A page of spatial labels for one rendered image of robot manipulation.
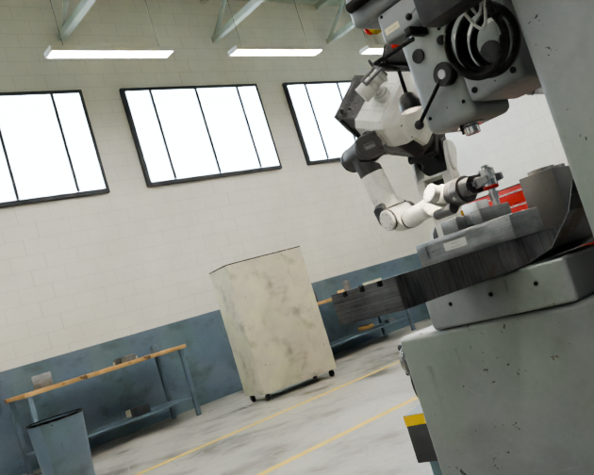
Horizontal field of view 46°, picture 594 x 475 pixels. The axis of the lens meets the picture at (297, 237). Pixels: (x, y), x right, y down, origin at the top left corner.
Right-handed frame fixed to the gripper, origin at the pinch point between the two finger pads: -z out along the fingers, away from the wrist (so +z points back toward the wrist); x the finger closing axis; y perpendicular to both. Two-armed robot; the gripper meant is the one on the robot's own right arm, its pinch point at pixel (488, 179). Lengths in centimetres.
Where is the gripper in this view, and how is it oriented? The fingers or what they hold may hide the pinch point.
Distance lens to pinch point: 222.8
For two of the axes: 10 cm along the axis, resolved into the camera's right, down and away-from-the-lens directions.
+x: 8.7, -2.3, 4.4
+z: -4.0, 2.0, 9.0
